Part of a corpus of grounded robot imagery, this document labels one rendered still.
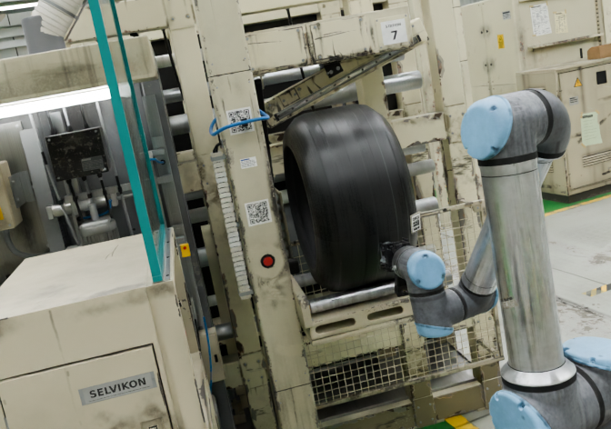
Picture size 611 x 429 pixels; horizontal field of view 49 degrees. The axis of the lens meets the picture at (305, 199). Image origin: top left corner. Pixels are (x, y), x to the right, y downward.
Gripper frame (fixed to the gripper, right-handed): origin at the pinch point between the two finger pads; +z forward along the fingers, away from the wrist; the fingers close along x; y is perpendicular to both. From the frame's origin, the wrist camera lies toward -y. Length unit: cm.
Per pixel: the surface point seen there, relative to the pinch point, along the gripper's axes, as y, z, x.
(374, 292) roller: -11.2, 12.9, 2.7
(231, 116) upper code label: 52, 13, 36
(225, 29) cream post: 77, 10, 32
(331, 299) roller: -10.3, 13.2, 16.6
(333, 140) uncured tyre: 38.3, 2.3, 8.3
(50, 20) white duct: 94, 35, 84
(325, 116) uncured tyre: 46.1, 12.2, 7.2
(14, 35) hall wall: 301, 881, 264
